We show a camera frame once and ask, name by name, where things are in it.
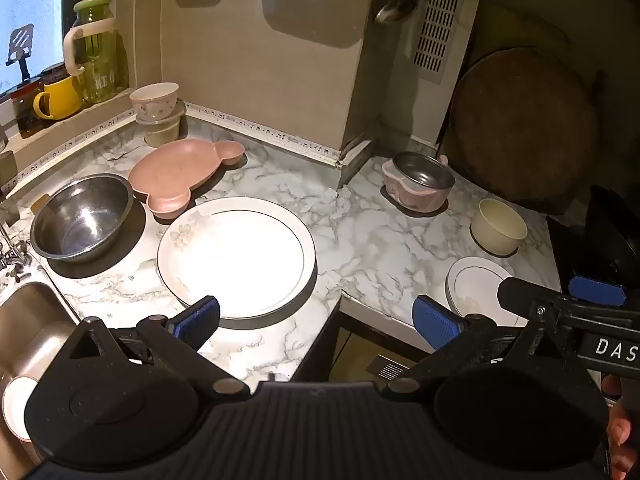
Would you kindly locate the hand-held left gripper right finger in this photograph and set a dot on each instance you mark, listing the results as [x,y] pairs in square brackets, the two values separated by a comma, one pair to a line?
[435,322]

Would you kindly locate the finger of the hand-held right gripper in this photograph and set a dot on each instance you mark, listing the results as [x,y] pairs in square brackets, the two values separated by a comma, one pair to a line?
[530,296]
[597,291]

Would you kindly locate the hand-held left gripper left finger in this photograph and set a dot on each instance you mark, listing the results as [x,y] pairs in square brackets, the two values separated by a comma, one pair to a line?
[200,317]

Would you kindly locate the small white plate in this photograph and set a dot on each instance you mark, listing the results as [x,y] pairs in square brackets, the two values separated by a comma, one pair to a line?
[475,285]

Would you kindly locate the large white plate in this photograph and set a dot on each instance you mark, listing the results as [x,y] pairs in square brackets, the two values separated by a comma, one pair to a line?
[235,260]

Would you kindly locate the pink-shelled steel bowl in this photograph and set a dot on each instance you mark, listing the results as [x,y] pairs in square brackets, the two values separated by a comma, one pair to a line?
[422,175]

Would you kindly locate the pink bear-shaped plate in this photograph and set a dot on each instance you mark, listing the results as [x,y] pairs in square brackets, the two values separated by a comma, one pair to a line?
[175,170]

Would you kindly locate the steel mixing bowl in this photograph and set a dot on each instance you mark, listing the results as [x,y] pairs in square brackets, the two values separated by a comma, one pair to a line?
[80,220]

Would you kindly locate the person's right hand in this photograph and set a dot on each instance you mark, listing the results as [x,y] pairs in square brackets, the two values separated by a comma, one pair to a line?
[627,435]

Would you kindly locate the round wooden cutting board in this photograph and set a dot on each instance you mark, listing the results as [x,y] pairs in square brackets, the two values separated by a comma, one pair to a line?
[525,130]

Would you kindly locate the steel sink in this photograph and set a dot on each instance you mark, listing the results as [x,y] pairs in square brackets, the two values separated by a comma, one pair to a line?
[30,320]

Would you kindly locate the beige plastic container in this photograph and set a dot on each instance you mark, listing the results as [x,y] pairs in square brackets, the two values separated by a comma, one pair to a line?
[162,132]

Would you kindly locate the brown sponge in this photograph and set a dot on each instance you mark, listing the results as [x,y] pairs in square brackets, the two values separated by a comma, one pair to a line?
[40,204]

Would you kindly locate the chrome faucet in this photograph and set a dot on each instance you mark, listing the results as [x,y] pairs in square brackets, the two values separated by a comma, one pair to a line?
[12,255]

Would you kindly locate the patterned edge trim strip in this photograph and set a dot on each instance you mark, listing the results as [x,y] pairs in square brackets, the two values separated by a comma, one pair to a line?
[260,127]

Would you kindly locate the white dish in sink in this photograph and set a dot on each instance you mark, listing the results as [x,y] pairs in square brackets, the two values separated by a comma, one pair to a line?
[17,405]

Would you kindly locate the floral white bowl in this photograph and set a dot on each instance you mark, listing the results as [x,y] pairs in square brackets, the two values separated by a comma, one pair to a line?
[155,102]

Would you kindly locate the yellow mug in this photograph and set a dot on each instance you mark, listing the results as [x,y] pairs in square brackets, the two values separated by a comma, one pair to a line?
[62,97]

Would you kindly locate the dark glass jar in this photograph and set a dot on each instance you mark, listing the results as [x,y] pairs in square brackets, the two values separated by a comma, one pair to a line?
[25,115]

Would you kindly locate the metal vent grille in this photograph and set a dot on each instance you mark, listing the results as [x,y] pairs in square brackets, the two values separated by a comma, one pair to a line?
[440,20]

